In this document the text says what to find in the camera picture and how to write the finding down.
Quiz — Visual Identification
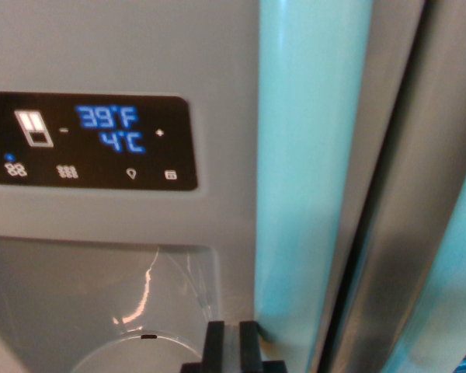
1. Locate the grey fridge door with magnets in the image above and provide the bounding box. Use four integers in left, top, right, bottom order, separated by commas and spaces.
322, 0, 466, 373

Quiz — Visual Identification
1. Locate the teal handle of magnet door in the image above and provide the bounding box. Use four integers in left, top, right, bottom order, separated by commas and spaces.
381, 134, 466, 373

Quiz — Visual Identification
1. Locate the grey fridge door with dispenser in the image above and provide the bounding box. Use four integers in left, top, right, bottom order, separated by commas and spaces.
0, 0, 426, 373

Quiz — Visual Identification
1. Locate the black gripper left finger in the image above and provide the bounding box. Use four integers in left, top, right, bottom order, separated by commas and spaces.
179, 320, 233, 373

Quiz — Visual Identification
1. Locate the teal handle of dispenser door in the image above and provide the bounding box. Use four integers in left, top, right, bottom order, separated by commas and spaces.
252, 0, 374, 346

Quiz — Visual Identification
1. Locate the black temperature display panel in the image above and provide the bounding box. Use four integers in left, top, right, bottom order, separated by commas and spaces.
0, 91, 200, 192

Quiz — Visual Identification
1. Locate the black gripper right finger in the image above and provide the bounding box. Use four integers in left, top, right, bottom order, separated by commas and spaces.
232, 320, 288, 373

